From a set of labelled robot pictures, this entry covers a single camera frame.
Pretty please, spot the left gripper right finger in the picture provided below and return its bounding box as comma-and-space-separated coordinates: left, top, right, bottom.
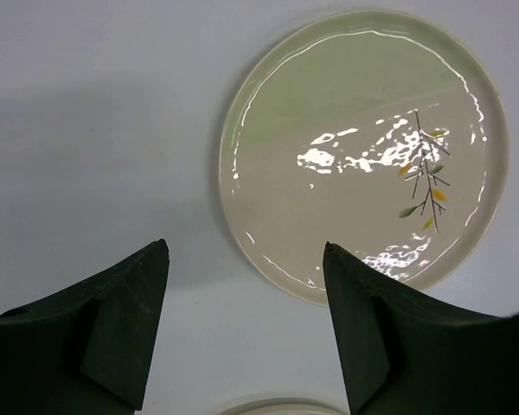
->
323, 243, 519, 414

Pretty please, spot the green cream plate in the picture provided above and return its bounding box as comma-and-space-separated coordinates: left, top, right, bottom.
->
218, 9, 509, 306

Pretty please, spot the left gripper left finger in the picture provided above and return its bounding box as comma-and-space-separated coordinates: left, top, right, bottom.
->
0, 239, 170, 414

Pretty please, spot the blue cream plate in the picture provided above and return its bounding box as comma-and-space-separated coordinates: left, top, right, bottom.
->
207, 392, 349, 415

